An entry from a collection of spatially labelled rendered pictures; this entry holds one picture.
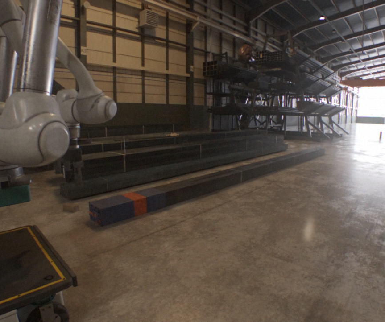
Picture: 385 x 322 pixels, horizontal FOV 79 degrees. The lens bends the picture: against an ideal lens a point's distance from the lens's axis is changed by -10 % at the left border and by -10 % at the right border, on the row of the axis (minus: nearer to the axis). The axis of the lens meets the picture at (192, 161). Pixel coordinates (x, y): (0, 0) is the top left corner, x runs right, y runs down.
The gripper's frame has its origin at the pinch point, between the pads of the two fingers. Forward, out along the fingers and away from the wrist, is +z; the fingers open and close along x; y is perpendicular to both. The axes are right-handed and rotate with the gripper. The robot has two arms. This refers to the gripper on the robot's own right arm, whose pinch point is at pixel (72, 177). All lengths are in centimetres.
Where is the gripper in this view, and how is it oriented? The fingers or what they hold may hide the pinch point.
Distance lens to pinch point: 121.3
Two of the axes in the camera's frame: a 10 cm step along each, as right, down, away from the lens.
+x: 7.1, 1.2, -6.9
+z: 0.0, 9.8, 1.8
